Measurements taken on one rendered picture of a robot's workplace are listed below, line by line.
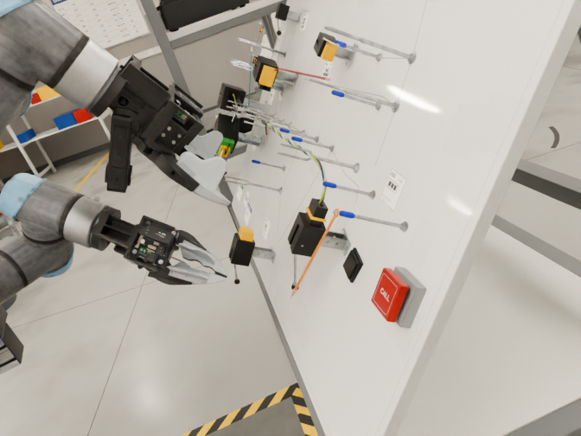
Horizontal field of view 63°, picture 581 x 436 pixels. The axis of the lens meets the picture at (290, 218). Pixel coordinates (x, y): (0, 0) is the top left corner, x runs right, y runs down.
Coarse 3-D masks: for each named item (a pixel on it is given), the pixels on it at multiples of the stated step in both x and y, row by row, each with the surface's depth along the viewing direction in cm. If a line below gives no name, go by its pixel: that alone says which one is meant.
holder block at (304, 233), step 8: (304, 216) 75; (296, 224) 76; (304, 224) 73; (296, 232) 76; (304, 232) 73; (312, 232) 74; (320, 232) 74; (288, 240) 78; (296, 240) 75; (304, 240) 74; (312, 240) 75; (296, 248) 75; (304, 248) 75; (312, 248) 76
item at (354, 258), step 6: (354, 252) 74; (348, 258) 74; (354, 258) 72; (360, 258) 72; (348, 264) 74; (354, 264) 72; (360, 264) 71; (348, 270) 73; (354, 270) 72; (360, 270) 72; (348, 276) 73; (354, 276) 72
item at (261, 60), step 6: (258, 60) 119; (264, 60) 118; (270, 60) 120; (258, 66) 118; (270, 66) 116; (276, 66) 117; (252, 72) 123; (258, 72) 117; (282, 72) 121; (258, 78) 117; (276, 78) 121; (282, 78) 123; (288, 78) 123; (294, 78) 123; (294, 84) 122
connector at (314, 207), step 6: (312, 198) 74; (312, 204) 74; (318, 204) 73; (324, 204) 74; (312, 210) 73; (318, 210) 73; (324, 210) 73; (306, 216) 75; (318, 216) 73; (324, 216) 73; (312, 222) 73; (318, 222) 74
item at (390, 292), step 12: (384, 276) 59; (396, 276) 58; (384, 288) 58; (396, 288) 56; (408, 288) 56; (372, 300) 61; (384, 300) 58; (396, 300) 56; (384, 312) 57; (396, 312) 56
